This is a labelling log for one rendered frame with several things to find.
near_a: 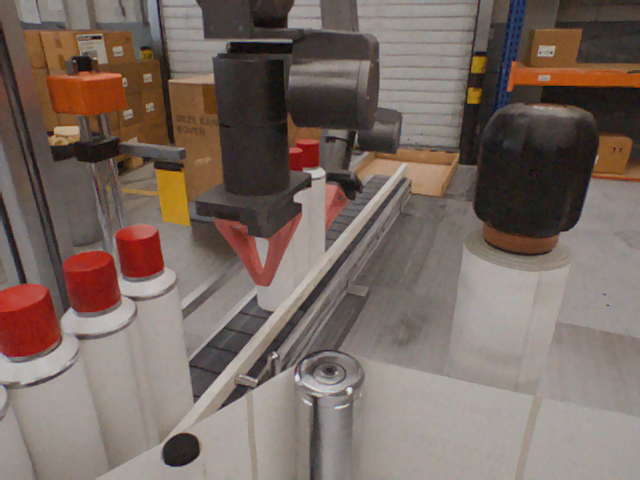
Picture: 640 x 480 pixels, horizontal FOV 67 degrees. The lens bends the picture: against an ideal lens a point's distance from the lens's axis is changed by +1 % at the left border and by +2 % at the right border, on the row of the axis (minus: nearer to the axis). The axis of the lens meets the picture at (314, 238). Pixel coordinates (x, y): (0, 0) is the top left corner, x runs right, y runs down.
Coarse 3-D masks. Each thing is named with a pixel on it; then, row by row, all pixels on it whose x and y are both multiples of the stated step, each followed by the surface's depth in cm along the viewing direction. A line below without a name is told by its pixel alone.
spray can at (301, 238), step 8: (296, 152) 61; (296, 160) 61; (296, 168) 62; (304, 192) 63; (296, 200) 62; (304, 200) 63; (304, 208) 63; (304, 216) 64; (304, 224) 64; (296, 232) 64; (304, 232) 65; (296, 240) 65; (304, 240) 65; (296, 248) 65; (304, 248) 66; (296, 256) 66; (304, 256) 66; (296, 264) 66; (304, 264) 67; (296, 272) 67; (304, 272) 67; (296, 280) 67
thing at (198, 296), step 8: (368, 152) 110; (360, 160) 104; (352, 168) 99; (232, 264) 59; (240, 264) 60; (216, 272) 58; (224, 272) 57; (232, 272) 59; (208, 280) 56; (216, 280) 56; (224, 280) 57; (200, 288) 54; (208, 288) 54; (216, 288) 56; (192, 296) 52; (200, 296) 53; (208, 296) 54; (184, 304) 51; (192, 304) 52; (200, 304) 53; (184, 312) 51
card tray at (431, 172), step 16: (368, 160) 147; (384, 160) 151; (400, 160) 151; (416, 160) 149; (432, 160) 147; (448, 160) 146; (416, 176) 136; (432, 176) 136; (448, 176) 126; (416, 192) 123; (432, 192) 123
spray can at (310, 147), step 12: (300, 144) 65; (312, 144) 65; (312, 156) 66; (312, 168) 66; (312, 180) 66; (324, 180) 68; (312, 192) 67; (324, 192) 68; (312, 204) 68; (324, 204) 69; (312, 216) 68; (324, 216) 70; (312, 228) 69; (324, 228) 71; (312, 240) 70; (324, 240) 72; (312, 252) 71; (324, 252) 72; (312, 264) 71
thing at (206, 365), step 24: (336, 216) 96; (336, 264) 77; (240, 312) 64; (264, 312) 64; (216, 336) 59; (240, 336) 59; (192, 360) 55; (216, 360) 55; (264, 360) 55; (192, 384) 52
